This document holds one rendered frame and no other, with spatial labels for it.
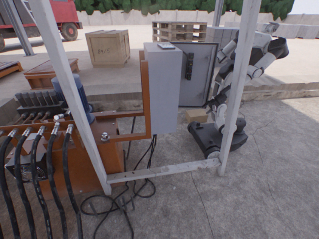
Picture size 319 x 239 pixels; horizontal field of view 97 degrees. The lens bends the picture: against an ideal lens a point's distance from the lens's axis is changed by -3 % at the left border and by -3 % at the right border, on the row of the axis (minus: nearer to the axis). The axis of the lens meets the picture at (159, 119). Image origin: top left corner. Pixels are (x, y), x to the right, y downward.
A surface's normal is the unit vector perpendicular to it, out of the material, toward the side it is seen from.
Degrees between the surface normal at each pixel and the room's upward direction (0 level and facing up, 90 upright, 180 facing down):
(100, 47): 90
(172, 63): 90
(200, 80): 90
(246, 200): 0
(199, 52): 90
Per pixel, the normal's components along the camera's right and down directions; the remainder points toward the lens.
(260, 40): -0.22, 0.10
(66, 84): 0.15, 0.61
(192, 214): 0.00, -0.82
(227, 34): -0.05, 0.57
